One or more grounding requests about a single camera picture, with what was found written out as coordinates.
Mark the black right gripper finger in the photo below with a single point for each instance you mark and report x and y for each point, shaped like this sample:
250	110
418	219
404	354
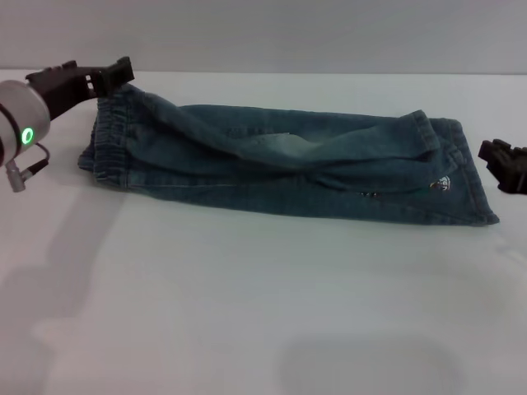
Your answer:
500	152
512	177

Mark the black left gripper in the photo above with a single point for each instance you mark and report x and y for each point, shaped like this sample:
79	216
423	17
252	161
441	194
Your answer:
66	90

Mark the blue denim shorts with print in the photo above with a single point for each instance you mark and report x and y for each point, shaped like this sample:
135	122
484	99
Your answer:
288	164

